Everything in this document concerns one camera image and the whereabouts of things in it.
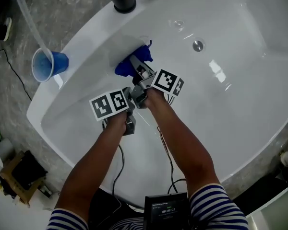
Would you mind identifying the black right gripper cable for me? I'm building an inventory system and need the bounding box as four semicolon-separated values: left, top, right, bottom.
156;126;187;194

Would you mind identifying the blue plastic cup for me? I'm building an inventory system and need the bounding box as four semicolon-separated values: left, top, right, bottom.
31;47;70;83

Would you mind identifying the person's left forearm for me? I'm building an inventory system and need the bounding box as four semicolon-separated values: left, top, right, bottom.
54;109;128;222

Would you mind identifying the black chest recorder with screen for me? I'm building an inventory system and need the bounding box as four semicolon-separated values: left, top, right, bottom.
144;192;191;230

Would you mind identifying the striped shirt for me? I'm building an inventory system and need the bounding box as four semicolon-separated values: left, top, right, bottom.
46;183;250;230

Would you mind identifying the wooden stool with black top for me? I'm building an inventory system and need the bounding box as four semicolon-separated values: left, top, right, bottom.
0;149;49;206

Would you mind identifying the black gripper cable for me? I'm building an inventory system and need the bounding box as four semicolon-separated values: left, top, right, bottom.
156;126;187;194
112;143;126;197

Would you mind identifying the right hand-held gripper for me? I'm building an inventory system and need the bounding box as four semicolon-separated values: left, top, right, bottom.
129;54;185;110

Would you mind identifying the thin black floor cable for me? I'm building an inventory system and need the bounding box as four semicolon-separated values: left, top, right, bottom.
0;48;33;102

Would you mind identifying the white shoe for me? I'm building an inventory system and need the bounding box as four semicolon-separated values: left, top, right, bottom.
2;17;13;42

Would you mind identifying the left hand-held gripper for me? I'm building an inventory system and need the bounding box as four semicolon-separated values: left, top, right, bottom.
89;87;138;137

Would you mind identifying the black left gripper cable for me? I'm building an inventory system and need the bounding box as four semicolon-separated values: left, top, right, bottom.
112;143;126;197

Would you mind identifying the white bathtub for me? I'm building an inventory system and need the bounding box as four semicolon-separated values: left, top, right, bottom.
26;0;288;208

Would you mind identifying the clear plastic hose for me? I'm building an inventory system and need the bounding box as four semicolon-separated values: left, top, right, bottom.
7;0;54;66

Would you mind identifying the blue wiping cloth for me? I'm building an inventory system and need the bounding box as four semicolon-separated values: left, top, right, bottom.
114;40;154;78

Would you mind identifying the white box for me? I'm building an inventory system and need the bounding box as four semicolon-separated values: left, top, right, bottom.
245;186;288;230

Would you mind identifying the chrome bathtub drain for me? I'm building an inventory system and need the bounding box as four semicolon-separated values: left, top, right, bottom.
192;39;205;53

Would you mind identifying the person's right forearm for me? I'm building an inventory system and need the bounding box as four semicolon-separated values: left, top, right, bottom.
145;89;221;197

